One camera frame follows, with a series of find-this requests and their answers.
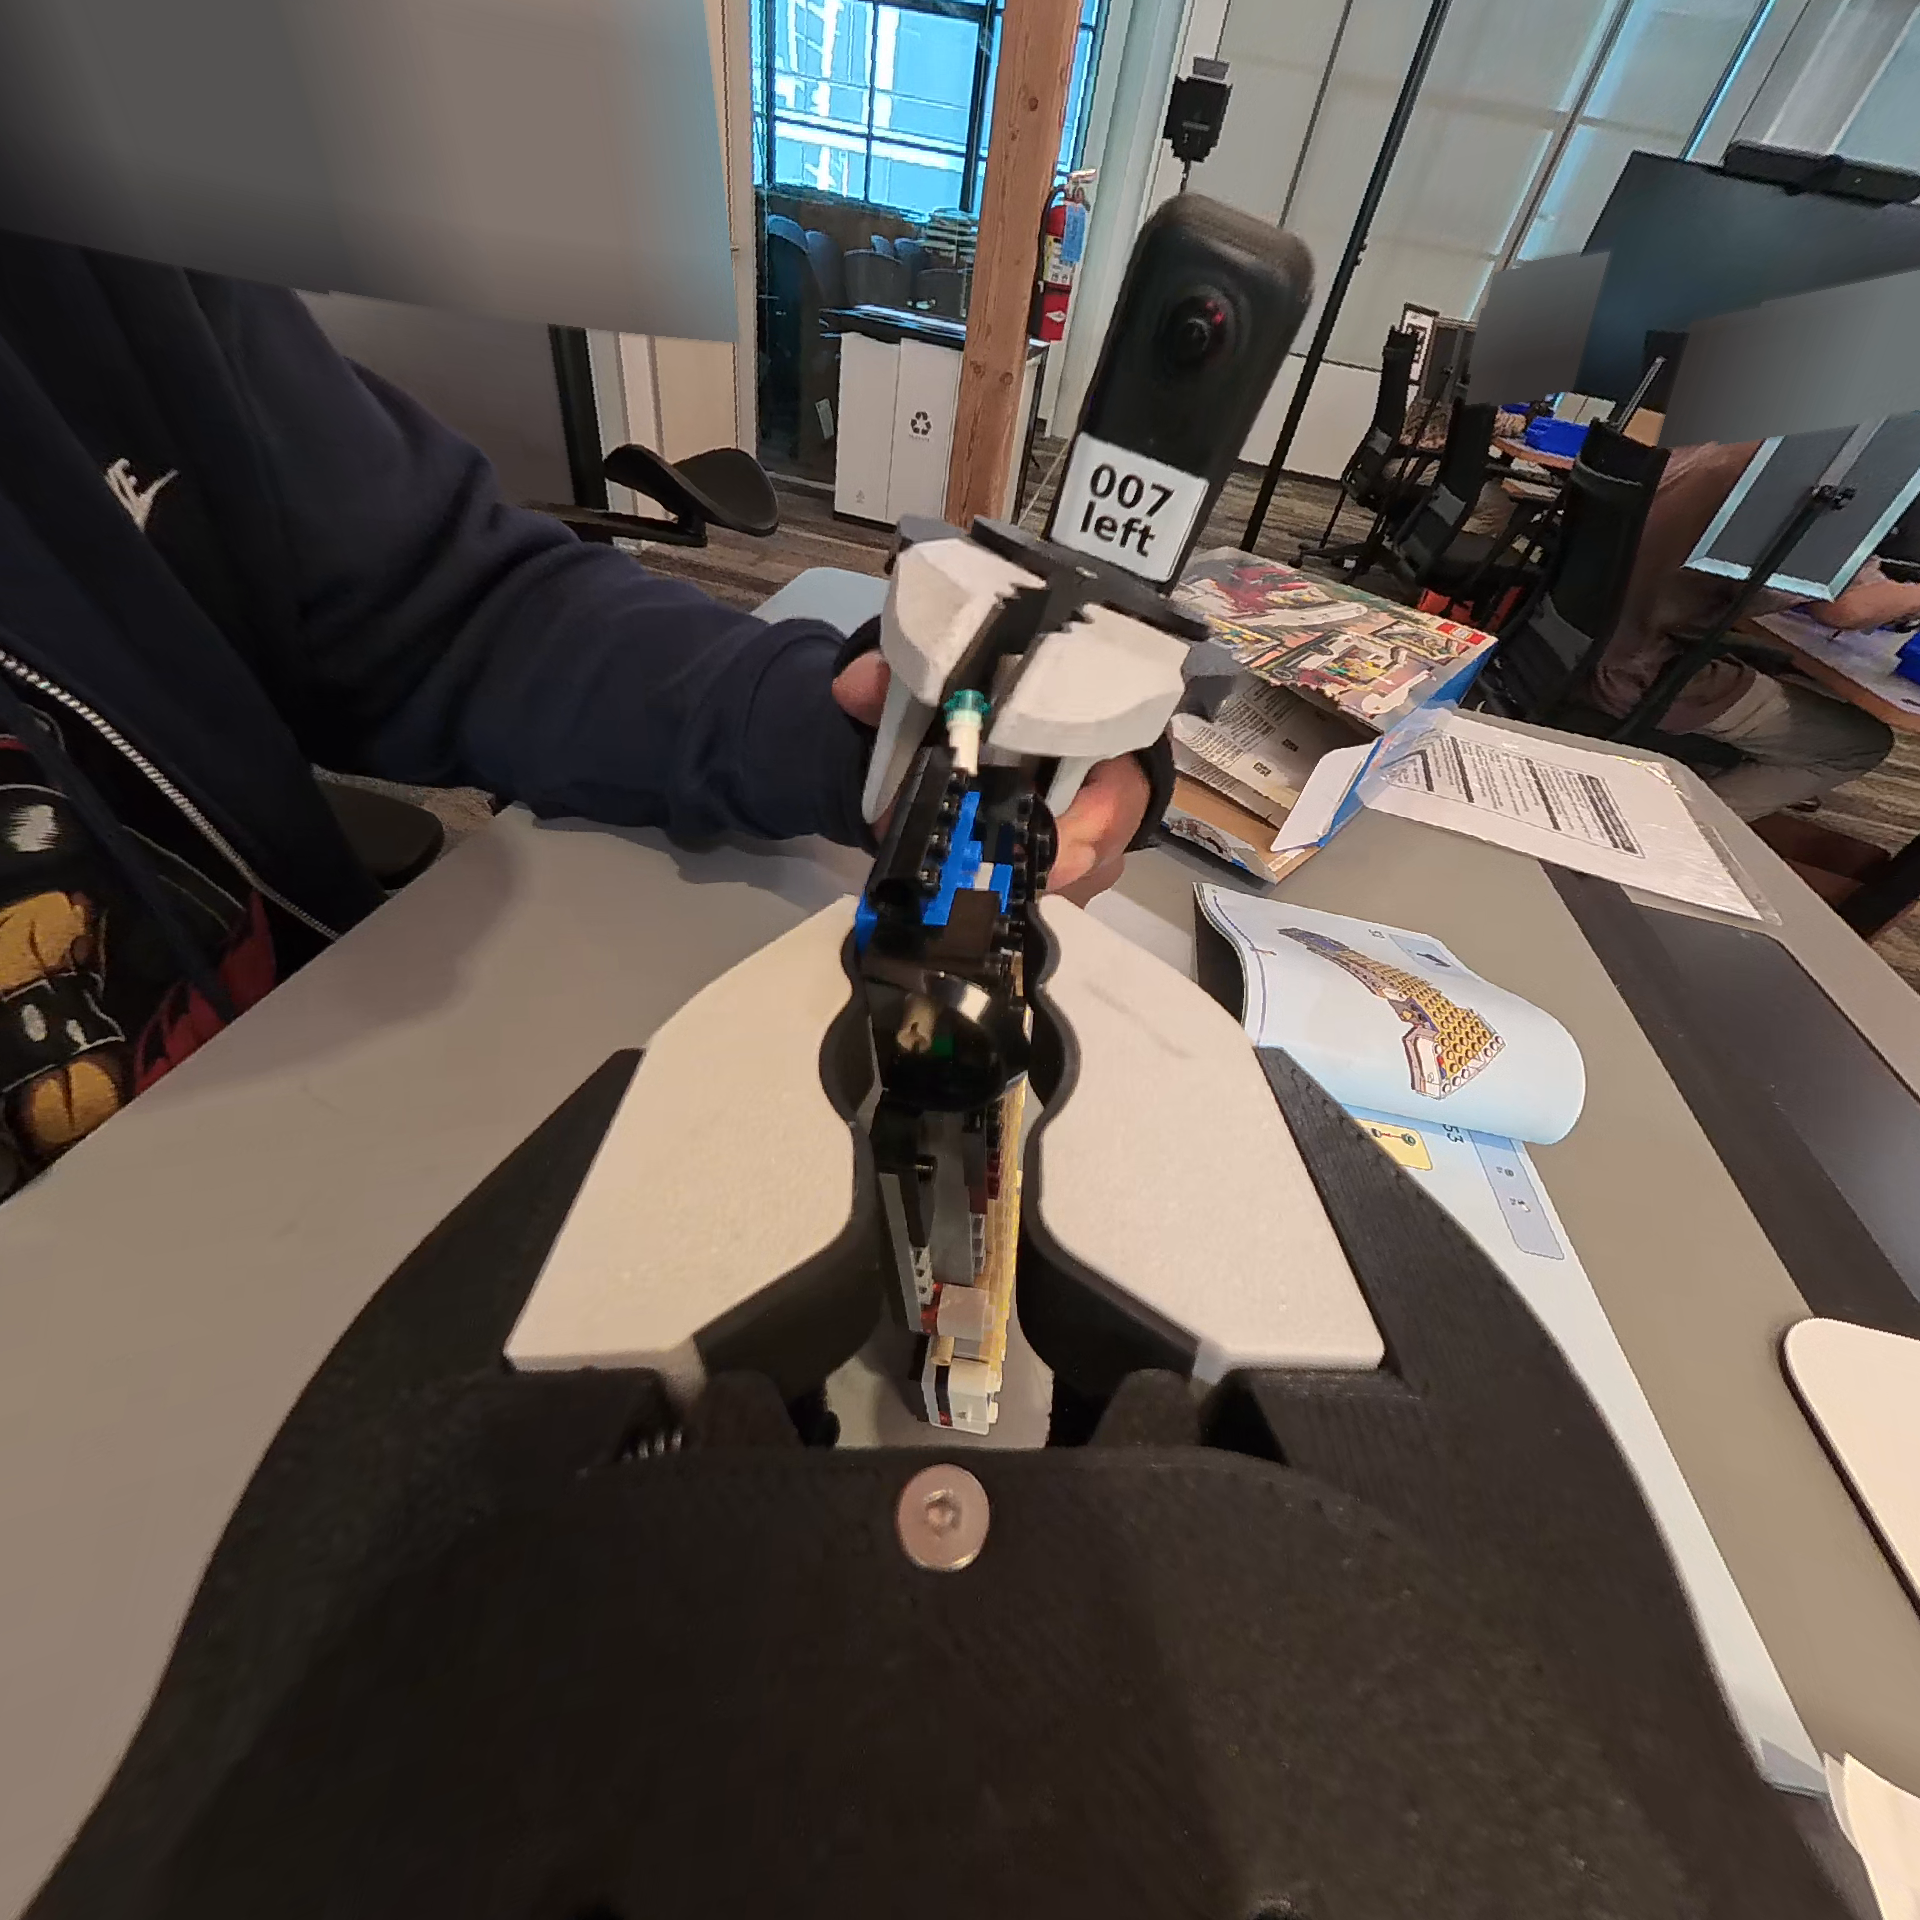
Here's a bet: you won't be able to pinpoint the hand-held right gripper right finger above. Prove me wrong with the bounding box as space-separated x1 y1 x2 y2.
1020 893 1389 1388

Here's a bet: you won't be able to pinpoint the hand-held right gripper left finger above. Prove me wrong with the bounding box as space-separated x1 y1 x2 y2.
505 905 890 1405

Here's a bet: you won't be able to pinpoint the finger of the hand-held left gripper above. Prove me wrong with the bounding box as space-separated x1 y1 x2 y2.
882 535 1041 707
981 612 1243 761

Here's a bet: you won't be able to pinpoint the toy brick model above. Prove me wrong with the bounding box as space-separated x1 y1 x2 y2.
847 737 1062 1435

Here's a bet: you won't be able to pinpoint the person's left forearm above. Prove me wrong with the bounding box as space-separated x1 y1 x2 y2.
285 493 882 859

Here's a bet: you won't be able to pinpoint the toy set cardboard box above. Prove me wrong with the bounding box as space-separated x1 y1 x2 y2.
1162 545 1504 888

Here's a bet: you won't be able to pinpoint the person's left hand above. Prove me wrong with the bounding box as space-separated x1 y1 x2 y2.
832 656 1158 907

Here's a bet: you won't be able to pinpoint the red fire extinguisher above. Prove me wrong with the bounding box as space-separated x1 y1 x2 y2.
1032 167 1098 345

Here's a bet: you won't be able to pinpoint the black stand pole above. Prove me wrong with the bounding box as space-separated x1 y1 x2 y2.
1243 0 1458 559

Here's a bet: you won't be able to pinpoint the instruction booklets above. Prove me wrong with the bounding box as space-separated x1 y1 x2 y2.
1170 679 1362 829

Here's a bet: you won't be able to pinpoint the white recycling bin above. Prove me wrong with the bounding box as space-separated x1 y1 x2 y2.
894 335 965 527
832 328 900 525

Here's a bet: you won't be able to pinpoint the black office chair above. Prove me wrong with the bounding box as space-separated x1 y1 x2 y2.
1497 419 1676 726
1339 320 1428 522

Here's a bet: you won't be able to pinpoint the open instruction booklet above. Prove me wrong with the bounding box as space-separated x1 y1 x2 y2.
1195 882 1837 1797

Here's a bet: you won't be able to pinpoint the black chair armrest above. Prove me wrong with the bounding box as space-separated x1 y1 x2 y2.
321 780 450 892
600 444 785 551

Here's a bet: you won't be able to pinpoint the printed paper sheet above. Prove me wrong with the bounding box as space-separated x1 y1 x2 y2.
1371 707 1783 925

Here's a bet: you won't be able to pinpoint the large black monitor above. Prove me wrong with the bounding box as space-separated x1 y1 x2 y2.
1574 142 1920 410

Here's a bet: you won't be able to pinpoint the light blue framed board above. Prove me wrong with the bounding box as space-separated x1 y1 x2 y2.
1682 410 1920 612

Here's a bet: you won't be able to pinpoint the person's dark hooded jacket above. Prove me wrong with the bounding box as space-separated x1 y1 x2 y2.
0 224 602 1202

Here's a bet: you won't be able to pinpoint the white sheet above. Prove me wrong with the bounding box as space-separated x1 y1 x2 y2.
1823 1751 1920 1920

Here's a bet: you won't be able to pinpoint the wooden post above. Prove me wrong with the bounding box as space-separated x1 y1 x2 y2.
945 0 1087 530

